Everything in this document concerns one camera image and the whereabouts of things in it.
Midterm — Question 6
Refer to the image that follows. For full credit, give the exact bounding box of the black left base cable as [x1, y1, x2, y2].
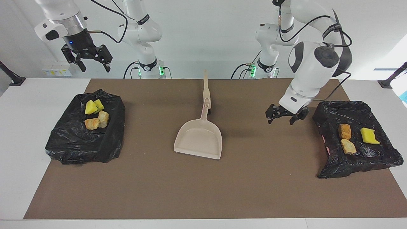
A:
[231, 49, 262, 79]

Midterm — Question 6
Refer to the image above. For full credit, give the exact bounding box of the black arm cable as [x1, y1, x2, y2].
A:
[86, 0, 140, 44]
[278, 6, 353, 102]

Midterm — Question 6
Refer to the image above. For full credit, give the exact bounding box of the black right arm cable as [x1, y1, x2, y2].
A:
[86, 0, 140, 44]

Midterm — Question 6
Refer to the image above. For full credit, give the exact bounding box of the black camera stand clamp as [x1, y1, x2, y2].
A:
[0, 61, 26, 87]
[378, 62, 407, 89]

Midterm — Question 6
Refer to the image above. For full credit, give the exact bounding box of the beige brush with black bristles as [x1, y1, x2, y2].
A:
[203, 70, 212, 115]

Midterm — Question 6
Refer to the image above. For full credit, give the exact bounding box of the black bag-lined trash bin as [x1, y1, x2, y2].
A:
[45, 89, 126, 165]

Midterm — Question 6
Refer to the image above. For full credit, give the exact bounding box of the beige plastic dustpan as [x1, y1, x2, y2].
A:
[174, 98, 223, 160]

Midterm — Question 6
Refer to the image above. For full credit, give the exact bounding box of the black right base cable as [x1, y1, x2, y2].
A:
[123, 62, 141, 79]

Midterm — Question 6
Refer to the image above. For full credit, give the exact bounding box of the brown toy bread roll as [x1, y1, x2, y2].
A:
[338, 123, 352, 140]

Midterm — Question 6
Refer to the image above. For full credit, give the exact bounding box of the brown table mat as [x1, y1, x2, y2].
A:
[23, 79, 407, 220]

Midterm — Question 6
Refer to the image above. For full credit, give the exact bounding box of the black bag-lined pink bin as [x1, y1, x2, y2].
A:
[312, 101, 404, 179]

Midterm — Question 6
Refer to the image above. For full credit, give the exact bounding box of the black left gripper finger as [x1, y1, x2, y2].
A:
[289, 107, 309, 125]
[266, 104, 282, 124]

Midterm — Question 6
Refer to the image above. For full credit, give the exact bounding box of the white wall power box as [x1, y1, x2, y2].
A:
[42, 61, 73, 77]

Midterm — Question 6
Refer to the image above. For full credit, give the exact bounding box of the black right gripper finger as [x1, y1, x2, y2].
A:
[99, 45, 113, 73]
[61, 45, 87, 72]

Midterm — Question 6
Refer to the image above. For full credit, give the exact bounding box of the black base cable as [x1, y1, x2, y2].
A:
[231, 49, 262, 79]
[123, 62, 141, 79]

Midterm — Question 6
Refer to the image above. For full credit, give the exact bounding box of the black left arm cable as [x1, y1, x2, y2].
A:
[278, 6, 353, 102]

